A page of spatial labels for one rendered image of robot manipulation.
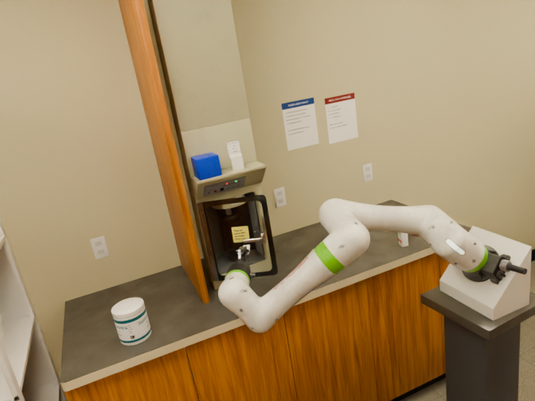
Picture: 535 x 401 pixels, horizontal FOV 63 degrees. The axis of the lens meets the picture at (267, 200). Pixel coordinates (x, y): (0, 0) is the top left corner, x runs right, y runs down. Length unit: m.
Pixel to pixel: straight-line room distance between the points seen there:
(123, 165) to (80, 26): 0.67
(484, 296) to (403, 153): 1.45
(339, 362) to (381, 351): 0.25
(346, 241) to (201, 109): 0.88
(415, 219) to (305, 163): 1.06
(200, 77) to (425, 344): 1.81
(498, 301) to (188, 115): 1.40
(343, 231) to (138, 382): 1.05
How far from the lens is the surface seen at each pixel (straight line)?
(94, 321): 2.21
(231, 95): 1.96
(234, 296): 1.50
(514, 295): 1.84
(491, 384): 2.04
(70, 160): 2.31
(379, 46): 2.86
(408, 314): 2.44
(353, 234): 1.44
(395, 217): 1.70
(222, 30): 1.96
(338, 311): 2.16
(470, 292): 1.84
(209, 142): 1.94
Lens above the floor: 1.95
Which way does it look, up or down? 18 degrees down
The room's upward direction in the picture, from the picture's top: 9 degrees counter-clockwise
